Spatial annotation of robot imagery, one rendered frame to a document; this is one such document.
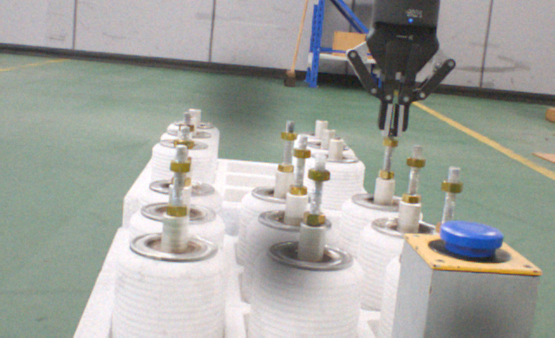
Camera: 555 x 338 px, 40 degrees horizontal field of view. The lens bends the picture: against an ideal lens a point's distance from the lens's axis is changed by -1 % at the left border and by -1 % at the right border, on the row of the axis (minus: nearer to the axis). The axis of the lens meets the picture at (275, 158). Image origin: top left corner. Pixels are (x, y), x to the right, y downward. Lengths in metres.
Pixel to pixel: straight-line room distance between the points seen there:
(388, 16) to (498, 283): 0.45
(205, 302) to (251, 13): 6.24
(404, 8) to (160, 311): 0.43
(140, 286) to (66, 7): 6.46
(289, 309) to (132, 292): 0.13
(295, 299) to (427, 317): 0.18
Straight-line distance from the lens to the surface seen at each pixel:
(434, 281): 0.48
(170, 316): 0.64
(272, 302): 0.65
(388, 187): 0.91
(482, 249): 0.50
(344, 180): 1.18
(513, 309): 0.50
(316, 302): 0.64
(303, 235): 0.67
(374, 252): 0.79
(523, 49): 7.20
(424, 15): 0.88
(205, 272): 0.64
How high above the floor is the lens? 0.45
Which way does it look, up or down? 10 degrees down
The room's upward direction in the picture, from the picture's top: 5 degrees clockwise
